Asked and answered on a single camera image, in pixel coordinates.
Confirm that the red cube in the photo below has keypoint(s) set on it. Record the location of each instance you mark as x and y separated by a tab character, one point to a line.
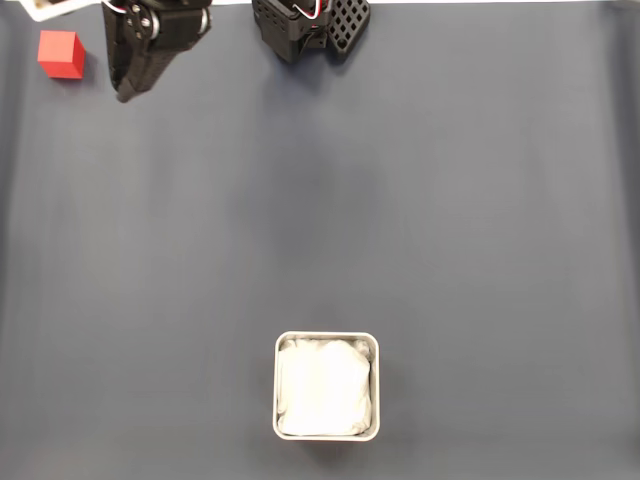
57	52

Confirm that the white square metal box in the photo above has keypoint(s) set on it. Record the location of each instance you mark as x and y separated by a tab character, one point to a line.
276	385

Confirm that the dark table mat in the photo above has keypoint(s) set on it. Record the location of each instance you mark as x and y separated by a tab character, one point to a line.
450	225

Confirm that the white crumpled tissue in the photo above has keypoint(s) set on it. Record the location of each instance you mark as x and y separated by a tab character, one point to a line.
325	390

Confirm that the white camera circuit board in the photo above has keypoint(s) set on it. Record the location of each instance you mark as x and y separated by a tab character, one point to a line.
45	12

